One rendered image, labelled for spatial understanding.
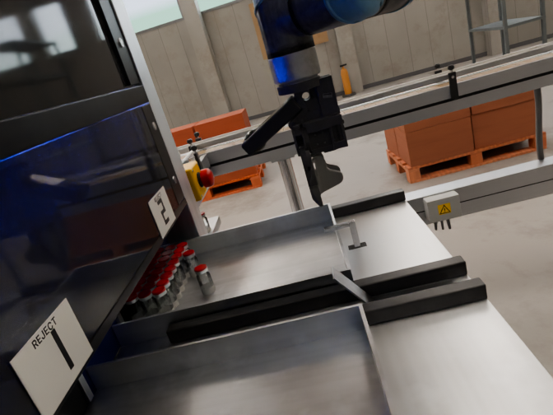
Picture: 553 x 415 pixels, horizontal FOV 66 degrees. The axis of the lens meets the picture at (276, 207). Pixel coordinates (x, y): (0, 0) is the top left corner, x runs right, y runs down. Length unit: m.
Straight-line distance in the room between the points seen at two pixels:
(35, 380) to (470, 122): 3.31
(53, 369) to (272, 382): 0.22
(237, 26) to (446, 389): 9.10
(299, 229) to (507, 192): 1.16
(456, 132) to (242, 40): 6.55
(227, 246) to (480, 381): 0.53
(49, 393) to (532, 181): 1.72
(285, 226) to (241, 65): 8.62
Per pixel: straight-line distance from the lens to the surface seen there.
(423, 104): 1.61
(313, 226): 0.81
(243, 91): 9.41
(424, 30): 9.50
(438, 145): 3.43
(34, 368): 0.40
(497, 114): 3.58
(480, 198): 1.80
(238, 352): 0.54
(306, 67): 0.67
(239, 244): 0.83
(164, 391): 0.55
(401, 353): 0.49
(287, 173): 1.62
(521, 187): 1.85
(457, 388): 0.45
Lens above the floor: 1.20
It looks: 19 degrees down
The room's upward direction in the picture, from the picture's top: 17 degrees counter-clockwise
